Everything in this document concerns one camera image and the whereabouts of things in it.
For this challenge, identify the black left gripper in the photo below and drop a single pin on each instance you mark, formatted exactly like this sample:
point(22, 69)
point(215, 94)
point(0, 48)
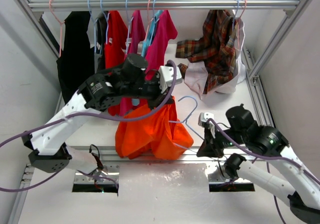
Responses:
point(160, 99)

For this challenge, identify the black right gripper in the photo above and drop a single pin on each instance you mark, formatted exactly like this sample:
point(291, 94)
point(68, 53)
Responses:
point(210, 147)

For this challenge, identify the orange t shirt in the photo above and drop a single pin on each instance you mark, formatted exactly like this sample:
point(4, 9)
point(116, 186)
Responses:
point(161, 133)

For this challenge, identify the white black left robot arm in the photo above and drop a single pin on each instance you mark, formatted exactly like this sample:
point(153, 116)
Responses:
point(99, 92)

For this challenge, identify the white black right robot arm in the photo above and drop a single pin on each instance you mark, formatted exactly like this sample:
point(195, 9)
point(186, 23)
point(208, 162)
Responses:
point(298, 189)

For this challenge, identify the magenta hanging shirt left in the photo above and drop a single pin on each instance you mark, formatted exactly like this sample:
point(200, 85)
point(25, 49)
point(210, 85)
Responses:
point(137, 34)

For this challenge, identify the magenta hanging shirt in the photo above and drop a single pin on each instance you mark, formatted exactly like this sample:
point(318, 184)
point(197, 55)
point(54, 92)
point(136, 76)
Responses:
point(165, 31)
point(137, 34)

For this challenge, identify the magenta hanging shirt right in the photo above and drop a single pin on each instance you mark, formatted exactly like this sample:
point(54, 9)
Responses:
point(165, 31)

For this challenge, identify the plaid flannel shirt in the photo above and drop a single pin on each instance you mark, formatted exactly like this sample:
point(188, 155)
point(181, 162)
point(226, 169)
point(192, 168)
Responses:
point(215, 49)

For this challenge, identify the red hanging t shirt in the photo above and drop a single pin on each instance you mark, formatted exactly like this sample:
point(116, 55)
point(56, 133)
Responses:
point(115, 40)

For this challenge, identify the blue hanger right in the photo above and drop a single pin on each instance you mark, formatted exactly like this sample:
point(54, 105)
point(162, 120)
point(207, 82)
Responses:
point(235, 14)

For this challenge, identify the teal hanging garment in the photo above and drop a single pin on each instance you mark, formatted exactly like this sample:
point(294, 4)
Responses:
point(149, 37)

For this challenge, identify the white hanging garment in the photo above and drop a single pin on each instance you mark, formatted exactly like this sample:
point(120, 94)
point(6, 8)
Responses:
point(194, 73)

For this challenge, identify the black hanging garment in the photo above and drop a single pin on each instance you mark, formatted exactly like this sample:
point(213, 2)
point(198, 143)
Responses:
point(76, 62)

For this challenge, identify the grey hanging garment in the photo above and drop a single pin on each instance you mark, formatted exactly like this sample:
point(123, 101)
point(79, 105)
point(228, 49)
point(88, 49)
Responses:
point(99, 38)

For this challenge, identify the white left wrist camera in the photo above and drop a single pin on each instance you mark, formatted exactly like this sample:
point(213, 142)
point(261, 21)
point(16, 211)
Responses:
point(166, 77)

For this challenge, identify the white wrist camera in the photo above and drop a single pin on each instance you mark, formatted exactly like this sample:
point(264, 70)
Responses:
point(166, 77)
point(204, 122)

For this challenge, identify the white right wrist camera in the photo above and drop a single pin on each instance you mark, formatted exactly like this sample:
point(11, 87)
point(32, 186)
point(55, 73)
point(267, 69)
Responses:
point(204, 122)

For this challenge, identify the aluminium frame front rail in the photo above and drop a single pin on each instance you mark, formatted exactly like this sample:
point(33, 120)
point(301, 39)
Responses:
point(108, 154)

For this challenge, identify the aluminium hanging rail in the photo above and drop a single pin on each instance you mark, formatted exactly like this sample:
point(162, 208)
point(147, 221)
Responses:
point(60, 6)

